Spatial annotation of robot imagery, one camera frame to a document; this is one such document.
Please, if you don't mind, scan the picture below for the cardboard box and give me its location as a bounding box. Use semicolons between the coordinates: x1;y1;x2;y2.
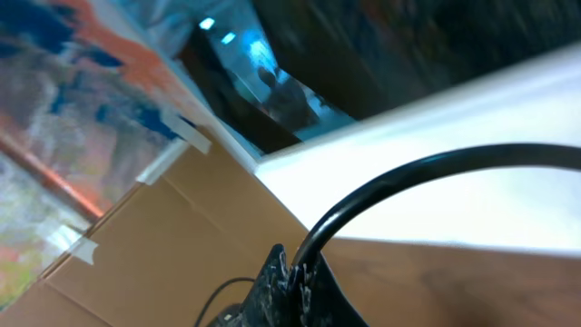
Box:
1;140;306;326

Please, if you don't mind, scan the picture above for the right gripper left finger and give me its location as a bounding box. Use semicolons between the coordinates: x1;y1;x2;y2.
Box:
206;244;290;327

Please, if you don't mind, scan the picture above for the long black cable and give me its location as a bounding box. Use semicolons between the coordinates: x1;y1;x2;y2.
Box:
292;143;581;269

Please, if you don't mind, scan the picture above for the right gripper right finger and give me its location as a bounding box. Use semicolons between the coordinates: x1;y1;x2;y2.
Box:
292;253;368;327

